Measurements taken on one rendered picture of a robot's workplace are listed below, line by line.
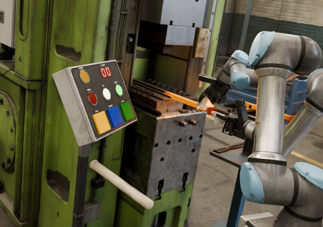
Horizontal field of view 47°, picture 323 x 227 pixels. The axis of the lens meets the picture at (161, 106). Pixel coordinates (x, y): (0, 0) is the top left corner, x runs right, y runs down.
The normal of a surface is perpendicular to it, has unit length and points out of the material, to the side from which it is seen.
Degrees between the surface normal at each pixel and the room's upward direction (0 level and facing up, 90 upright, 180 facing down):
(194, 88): 90
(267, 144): 67
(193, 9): 90
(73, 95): 90
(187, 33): 90
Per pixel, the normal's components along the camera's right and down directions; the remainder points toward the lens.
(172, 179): 0.67, 0.29
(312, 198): 0.04, 0.28
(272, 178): 0.03, -0.18
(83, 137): -0.38, 0.19
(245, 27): -0.76, 0.07
